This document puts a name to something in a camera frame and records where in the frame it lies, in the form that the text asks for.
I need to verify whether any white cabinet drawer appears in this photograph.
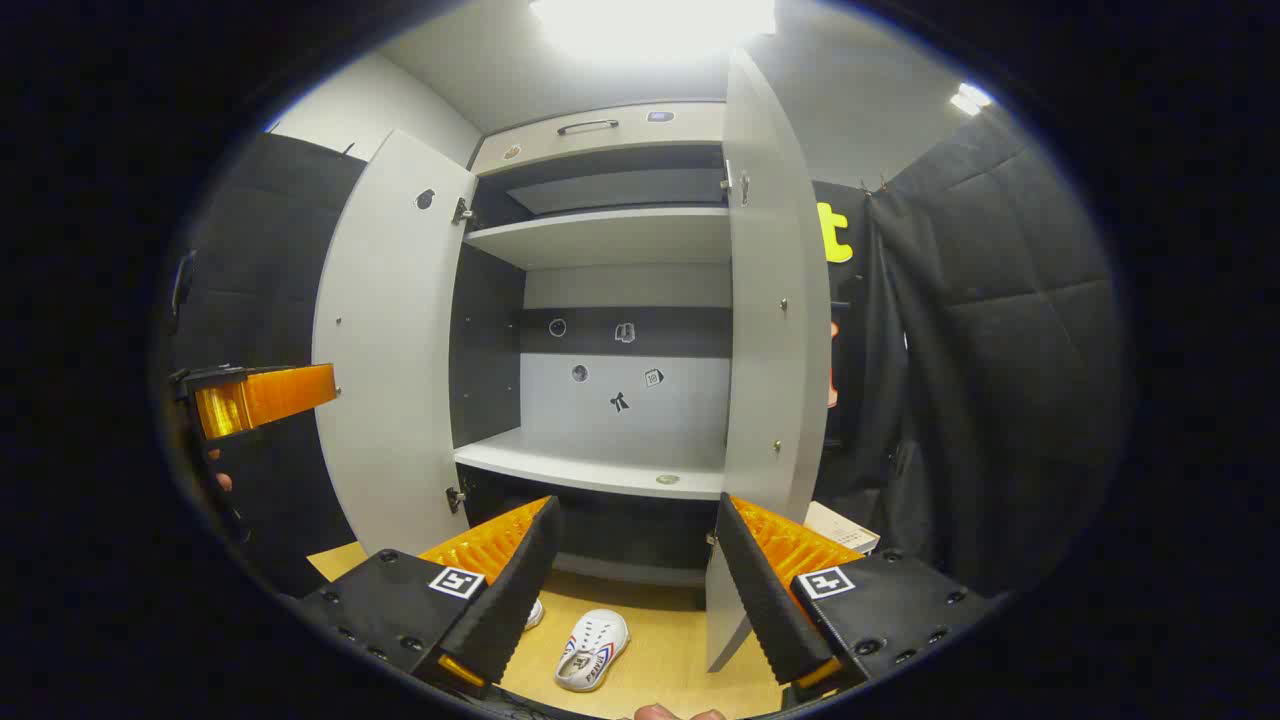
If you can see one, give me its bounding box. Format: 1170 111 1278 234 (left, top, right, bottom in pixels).
470 100 727 178

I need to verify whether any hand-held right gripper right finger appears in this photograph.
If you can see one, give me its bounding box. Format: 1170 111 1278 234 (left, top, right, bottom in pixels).
715 493 1001 706

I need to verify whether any black backdrop cloth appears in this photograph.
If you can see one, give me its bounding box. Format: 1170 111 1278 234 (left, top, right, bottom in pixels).
168 105 1129 601

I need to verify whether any white and grey shoe cabinet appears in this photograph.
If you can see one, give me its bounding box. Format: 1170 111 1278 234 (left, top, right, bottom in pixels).
448 100 736 591

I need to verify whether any white shoe cabinet door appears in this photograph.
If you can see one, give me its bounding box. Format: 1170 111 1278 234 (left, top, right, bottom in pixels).
705 48 833 673
313 130 478 557

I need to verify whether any white paper booklet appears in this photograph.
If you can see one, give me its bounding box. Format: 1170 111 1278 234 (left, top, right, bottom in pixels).
803 500 882 557

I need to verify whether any large ceiling light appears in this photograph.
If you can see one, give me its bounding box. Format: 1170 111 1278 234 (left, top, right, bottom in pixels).
528 0 778 63

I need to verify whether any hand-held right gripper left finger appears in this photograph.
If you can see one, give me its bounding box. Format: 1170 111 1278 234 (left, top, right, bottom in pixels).
300 495 563 699

